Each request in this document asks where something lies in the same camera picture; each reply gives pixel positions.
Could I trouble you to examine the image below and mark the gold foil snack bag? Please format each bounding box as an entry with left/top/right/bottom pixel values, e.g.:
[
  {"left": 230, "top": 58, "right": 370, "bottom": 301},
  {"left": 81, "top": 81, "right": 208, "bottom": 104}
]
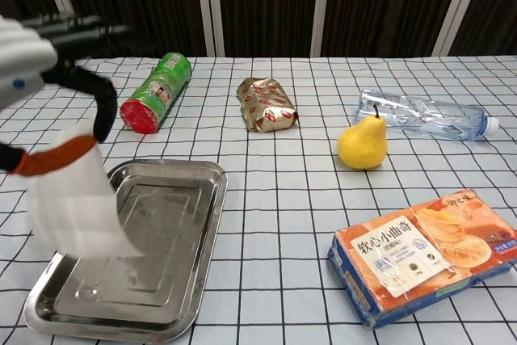
[{"left": 236, "top": 77, "right": 300, "bottom": 133}]

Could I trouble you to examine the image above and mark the white paper towel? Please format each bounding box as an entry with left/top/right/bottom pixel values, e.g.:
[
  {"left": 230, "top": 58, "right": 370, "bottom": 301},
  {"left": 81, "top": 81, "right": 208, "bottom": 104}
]
[{"left": 24, "top": 124, "right": 145, "bottom": 260}]

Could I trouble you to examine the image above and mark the orange cookie package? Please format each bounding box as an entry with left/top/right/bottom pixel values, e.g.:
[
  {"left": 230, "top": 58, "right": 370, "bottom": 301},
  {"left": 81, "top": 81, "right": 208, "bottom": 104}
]
[{"left": 326, "top": 188, "right": 517, "bottom": 330}]

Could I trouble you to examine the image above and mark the checkered tablecloth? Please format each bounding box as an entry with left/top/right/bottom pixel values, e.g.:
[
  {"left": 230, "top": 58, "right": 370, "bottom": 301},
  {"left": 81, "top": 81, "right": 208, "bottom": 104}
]
[{"left": 0, "top": 53, "right": 517, "bottom": 345}]

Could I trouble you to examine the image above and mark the stainless steel tray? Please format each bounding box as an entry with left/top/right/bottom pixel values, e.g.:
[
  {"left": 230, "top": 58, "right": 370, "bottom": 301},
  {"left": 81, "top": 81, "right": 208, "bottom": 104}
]
[{"left": 23, "top": 159, "right": 229, "bottom": 345}]

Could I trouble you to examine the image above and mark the white folding screen frame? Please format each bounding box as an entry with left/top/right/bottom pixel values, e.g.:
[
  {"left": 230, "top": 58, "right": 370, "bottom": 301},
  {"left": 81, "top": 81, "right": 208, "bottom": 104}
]
[{"left": 36, "top": 0, "right": 492, "bottom": 59}]

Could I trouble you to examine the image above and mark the yellow pear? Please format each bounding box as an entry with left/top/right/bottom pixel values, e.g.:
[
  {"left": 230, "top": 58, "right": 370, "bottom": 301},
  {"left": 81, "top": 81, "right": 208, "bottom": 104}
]
[{"left": 337, "top": 103, "right": 389, "bottom": 170}]

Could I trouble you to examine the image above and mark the clear plastic water bottle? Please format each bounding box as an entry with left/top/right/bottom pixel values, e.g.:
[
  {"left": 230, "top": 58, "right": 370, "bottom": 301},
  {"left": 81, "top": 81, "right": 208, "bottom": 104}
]
[{"left": 354, "top": 88, "right": 500, "bottom": 142}]

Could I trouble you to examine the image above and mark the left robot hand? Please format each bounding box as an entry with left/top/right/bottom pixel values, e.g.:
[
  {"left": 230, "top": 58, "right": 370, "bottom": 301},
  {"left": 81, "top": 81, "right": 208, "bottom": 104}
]
[{"left": 0, "top": 13, "right": 132, "bottom": 177}]

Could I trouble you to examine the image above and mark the green chip can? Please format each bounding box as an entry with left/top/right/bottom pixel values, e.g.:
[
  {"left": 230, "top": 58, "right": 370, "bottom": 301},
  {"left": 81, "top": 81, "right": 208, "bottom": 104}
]
[{"left": 119, "top": 52, "right": 192, "bottom": 136}]

